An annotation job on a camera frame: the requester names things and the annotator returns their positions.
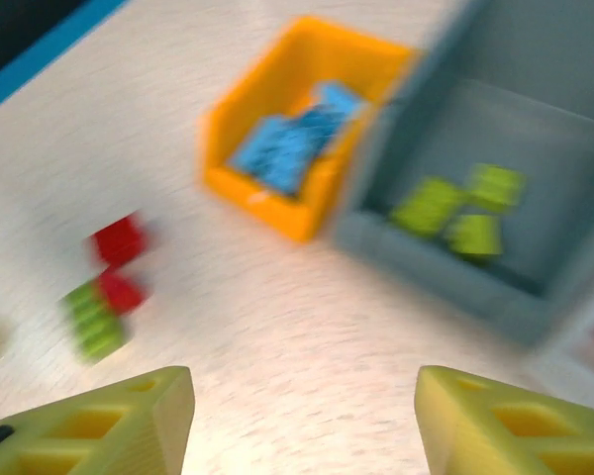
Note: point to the small green lego brick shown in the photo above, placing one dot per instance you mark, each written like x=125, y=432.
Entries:
x=475, y=237

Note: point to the small red lego brick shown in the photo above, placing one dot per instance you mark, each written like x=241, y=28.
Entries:
x=121, y=293

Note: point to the white plastic bin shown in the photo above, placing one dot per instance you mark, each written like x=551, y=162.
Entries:
x=574, y=356

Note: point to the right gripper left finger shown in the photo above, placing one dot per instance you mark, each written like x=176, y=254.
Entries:
x=168, y=420

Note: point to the grey plastic bin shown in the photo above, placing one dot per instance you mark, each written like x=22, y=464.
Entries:
x=425, y=267

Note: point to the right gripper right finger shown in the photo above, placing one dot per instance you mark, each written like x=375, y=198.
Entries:
x=445, y=425

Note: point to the red square lego brick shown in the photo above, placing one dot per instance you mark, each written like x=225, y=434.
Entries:
x=119, y=242

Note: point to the yellow plastic bin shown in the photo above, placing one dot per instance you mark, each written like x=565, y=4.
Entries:
x=242, y=94

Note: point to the long blue lego brick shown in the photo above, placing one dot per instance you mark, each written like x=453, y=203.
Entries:
x=336, y=104
x=272, y=158

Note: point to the long green lego brick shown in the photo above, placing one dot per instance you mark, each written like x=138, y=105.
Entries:
x=495, y=187
x=425, y=208
x=96, y=326

